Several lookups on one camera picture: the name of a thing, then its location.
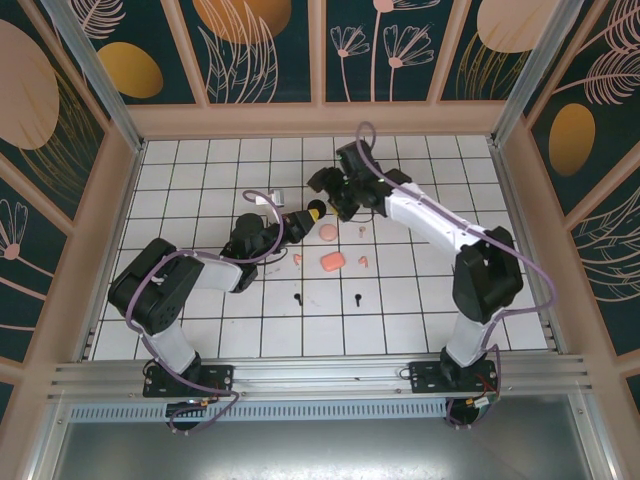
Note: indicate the round black earbud case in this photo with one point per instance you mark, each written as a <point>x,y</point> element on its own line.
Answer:
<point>315,205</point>

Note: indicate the round pink case lid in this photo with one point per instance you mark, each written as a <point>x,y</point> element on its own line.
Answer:
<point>328,233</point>

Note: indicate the pink earbud charging case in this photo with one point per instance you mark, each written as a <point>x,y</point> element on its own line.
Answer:
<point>334,262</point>

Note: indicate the black screw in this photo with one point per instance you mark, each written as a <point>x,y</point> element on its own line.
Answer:
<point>297,298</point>
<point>358,299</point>

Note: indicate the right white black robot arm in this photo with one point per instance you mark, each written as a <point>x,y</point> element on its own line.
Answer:
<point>435,220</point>

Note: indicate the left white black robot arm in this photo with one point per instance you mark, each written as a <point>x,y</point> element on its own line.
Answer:
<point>150,295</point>

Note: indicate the grey metal sheet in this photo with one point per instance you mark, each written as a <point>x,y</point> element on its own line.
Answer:
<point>320,450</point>

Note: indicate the small green circuit board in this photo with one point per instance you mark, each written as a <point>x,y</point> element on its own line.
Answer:
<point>481,401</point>

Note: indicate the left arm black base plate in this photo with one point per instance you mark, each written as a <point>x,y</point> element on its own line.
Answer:
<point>220,377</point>

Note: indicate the aluminium mounting rail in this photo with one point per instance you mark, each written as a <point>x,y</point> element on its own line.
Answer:
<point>310,372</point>

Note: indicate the aluminium frame post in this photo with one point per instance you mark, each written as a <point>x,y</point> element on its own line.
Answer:
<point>525,85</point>
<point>100,85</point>

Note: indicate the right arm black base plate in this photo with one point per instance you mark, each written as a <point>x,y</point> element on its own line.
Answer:
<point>425,377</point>

